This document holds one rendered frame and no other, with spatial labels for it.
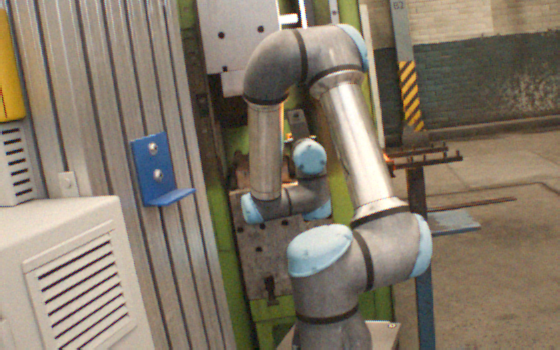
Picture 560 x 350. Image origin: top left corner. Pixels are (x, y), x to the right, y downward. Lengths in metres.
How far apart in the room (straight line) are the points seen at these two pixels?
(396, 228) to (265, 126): 0.35
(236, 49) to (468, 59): 6.32
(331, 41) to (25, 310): 0.76
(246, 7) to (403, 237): 1.28
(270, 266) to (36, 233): 1.62
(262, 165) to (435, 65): 6.91
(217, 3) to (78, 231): 1.55
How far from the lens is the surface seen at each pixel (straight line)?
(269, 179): 1.18
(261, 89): 1.03
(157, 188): 0.71
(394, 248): 0.93
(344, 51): 1.04
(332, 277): 0.88
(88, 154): 0.62
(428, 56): 7.95
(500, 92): 8.20
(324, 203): 1.29
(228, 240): 2.24
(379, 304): 2.43
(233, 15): 2.00
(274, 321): 2.17
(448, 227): 1.89
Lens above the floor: 1.34
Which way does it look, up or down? 10 degrees down
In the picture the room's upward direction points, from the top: 8 degrees counter-clockwise
